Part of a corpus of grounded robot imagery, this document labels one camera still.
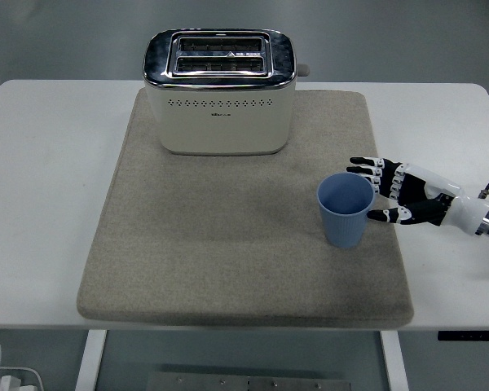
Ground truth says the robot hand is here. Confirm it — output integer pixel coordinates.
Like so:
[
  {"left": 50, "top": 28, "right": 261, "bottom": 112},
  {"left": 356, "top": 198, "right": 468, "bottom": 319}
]
[{"left": 345, "top": 156, "right": 489, "bottom": 237}]

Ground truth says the blue plastic cup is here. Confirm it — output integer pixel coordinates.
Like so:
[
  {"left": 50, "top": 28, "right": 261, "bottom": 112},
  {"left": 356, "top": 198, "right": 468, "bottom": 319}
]
[{"left": 316, "top": 172, "right": 377, "bottom": 249}]

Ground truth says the black table control panel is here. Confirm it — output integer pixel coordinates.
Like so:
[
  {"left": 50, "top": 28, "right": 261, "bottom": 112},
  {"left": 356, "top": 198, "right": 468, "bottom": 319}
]
[{"left": 438, "top": 330, "right": 489, "bottom": 342}]

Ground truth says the white table leg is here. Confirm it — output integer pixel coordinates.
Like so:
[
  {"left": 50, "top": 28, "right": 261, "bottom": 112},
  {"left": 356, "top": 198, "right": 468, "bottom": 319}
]
[
  {"left": 73, "top": 328, "right": 108, "bottom": 391},
  {"left": 381, "top": 330, "right": 411, "bottom": 391}
]

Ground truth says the beige fabric mat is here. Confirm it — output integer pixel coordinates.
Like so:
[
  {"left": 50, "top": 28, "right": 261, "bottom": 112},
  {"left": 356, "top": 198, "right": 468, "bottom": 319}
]
[{"left": 76, "top": 89, "right": 416, "bottom": 328}]

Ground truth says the cream and chrome toaster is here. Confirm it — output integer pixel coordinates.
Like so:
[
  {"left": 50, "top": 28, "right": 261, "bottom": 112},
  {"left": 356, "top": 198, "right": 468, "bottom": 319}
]
[{"left": 141, "top": 28, "right": 311, "bottom": 156}]

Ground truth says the grey metal plate with screws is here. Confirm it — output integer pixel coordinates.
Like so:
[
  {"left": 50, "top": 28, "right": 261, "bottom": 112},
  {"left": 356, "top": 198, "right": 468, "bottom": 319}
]
[{"left": 146, "top": 370, "right": 354, "bottom": 391}]

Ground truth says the white power strip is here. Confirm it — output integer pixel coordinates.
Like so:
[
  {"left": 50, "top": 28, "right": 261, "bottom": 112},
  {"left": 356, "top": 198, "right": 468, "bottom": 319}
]
[{"left": 0, "top": 366, "right": 46, "bottom": 391}]

